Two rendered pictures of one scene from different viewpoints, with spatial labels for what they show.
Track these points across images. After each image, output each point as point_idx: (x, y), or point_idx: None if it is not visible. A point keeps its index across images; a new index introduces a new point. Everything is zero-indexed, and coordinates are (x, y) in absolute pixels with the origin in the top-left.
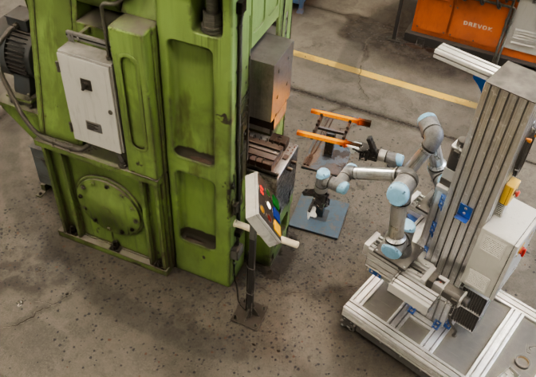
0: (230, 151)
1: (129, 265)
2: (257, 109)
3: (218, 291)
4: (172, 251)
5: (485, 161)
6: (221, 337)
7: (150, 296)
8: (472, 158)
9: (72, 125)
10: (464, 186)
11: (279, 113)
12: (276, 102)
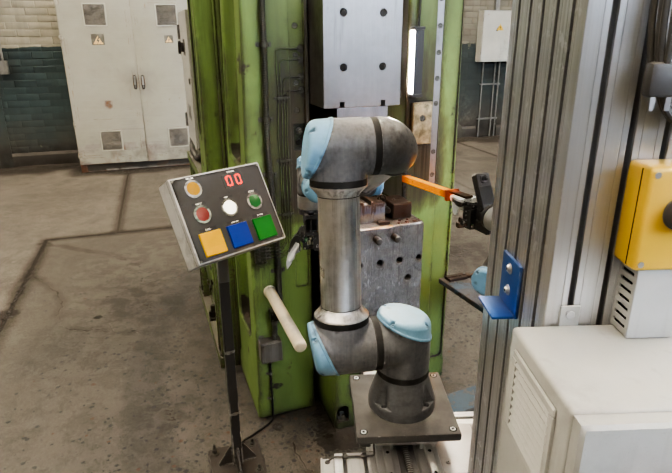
0: (244, 129)
1: (209, 339)
2: (315, 86)
3: (244, 414)
4: (236, 333)
5: (541, 40)
6: (171, 462)
7: (180, 374)
8: (522, 53)
9: (187, 116)
10: (512, 181)
11: (358, 113)
12: (340, 77)
